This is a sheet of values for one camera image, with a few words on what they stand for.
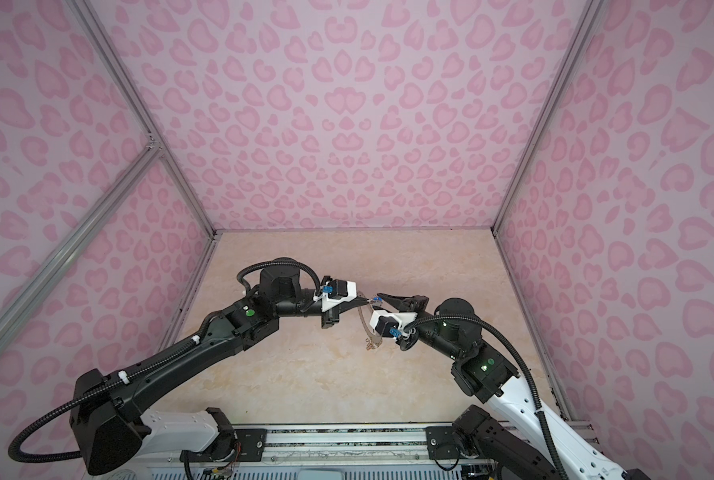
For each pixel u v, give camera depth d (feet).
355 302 1.83
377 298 2.15
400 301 1.94
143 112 2.80
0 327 1.73
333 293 1.75
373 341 2.43
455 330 1.58
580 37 2.36
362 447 2.46
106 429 1.24
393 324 1.72
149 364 1.46
